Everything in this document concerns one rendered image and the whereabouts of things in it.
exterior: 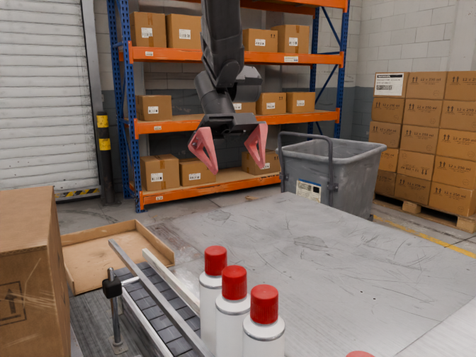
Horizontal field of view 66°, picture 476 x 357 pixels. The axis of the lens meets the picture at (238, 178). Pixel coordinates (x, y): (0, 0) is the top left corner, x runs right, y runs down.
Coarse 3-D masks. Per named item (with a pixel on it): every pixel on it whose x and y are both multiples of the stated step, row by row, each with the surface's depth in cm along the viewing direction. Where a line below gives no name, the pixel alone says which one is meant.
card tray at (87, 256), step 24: (72, 240) 112; (96, 240) 115; (120, 240) 115; (144, 240) 115; (72, 264) 100; (96, 264) 100; (120, 264) 100; (168, 264) 100; (72, 288) 86; (96, 288) 88
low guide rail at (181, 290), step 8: (144, 256) 90; (152, 256) 87; (152, 264) 86; (160, 264) 83; (160, 272) 82; (168, 272) 80; (168, 280) 79; (176, 280) 76; (176, 288) 75; (184, 288) 74; (184, 296) 73; (192, 296) 71; (192, 304) 70
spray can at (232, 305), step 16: (224, 272) 47; (240, 272) 47; (224, 288) 47; (240, 288) 46; (224, 304) 47; (240, 304) 47; (224, 320) 47; (240, 320) 46; (224, 336) 47; (240, 336) 47; (224, 352) 48; (240, 352) 48
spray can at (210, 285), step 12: (216, 252) 52; (216, 264) 52; (204, 276) 53; (216, 276) 52; (204, 288) 52; (216, 288) 52; (204, 300) 53; (204, 312) 53; (204, 324) 54; (204, 336) 55
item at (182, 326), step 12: (108, 240) 85; (120, 252) 79; (132, 264) 74; (144, 276) 69; (144, 288) 67; (156, 288) 65; (156, 300) 63; (168, 312) 59; (180, 324) 56; (192, 336) 53; (204, 348) 51
